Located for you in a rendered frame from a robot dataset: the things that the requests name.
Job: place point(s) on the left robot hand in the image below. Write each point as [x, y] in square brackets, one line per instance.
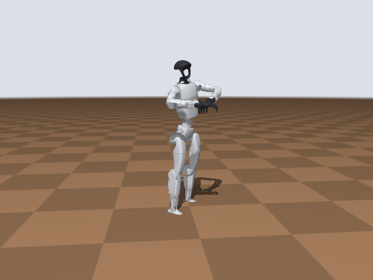
[203, 107]

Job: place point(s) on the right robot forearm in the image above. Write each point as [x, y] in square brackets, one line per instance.
[184, 104]

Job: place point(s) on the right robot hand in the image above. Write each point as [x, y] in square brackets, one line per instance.
[206, 104]

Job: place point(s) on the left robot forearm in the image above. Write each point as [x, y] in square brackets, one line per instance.
[216, 93]

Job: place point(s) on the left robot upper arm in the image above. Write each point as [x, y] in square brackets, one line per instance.
[204, 86]

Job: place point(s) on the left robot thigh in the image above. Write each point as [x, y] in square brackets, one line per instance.
[194, 154]

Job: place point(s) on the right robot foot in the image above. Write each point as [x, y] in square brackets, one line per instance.
[176, 212]

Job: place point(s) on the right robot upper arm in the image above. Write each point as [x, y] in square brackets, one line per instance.
[172, 94]

